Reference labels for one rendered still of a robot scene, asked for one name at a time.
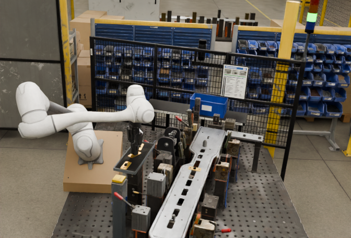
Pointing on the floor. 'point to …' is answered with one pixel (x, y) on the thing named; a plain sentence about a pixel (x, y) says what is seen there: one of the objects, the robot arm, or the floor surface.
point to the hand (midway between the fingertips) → (134, 149)
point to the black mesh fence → (194, 84)
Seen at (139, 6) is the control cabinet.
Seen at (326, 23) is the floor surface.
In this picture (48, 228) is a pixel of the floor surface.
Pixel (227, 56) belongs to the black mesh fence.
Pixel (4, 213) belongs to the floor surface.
